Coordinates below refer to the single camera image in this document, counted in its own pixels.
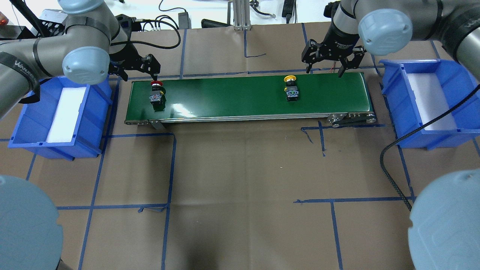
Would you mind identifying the blue source bin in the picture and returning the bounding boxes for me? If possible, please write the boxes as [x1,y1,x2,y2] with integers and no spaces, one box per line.
[8,77,113,161]

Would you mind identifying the white foam pad source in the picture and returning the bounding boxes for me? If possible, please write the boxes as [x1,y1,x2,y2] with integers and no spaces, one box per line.
[46,87,86,143]

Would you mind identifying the red push button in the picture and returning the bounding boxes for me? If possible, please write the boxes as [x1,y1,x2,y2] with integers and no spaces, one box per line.
[149,81,166,112]

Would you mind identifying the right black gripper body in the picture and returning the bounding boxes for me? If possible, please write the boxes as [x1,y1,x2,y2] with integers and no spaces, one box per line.
[319,24,360,60]

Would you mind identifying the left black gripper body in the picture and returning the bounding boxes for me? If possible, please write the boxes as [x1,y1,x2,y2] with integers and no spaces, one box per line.
[109,38,143,74]

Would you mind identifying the black power adapter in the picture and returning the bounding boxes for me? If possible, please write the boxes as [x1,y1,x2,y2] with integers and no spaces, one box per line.
[178,12,191,29]

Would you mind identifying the yellow push button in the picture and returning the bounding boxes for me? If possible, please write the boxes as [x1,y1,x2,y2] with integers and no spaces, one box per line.
[283,75,300,102]

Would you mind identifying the white foam pad destination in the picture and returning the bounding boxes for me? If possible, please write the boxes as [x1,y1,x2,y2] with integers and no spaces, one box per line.
[407,72,450,124]

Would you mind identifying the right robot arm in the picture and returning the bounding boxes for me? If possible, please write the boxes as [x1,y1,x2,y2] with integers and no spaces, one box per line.
[301,0,479,270]

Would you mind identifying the aluminium frame post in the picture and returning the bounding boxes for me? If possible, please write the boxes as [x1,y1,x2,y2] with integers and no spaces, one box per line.
[232,0,252,30]

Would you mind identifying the blue destination bin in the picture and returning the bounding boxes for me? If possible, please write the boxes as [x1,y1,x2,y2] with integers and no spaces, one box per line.
[380,59,480,150]

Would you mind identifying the black braided cable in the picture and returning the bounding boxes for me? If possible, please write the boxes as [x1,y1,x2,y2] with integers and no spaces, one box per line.
[379,84,480,212]

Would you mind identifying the green conveyor belt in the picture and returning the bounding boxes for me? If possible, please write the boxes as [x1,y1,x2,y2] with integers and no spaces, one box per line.
[123,72,377,129]

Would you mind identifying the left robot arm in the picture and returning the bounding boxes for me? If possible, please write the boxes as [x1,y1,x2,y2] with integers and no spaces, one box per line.
[1,0,161,270]

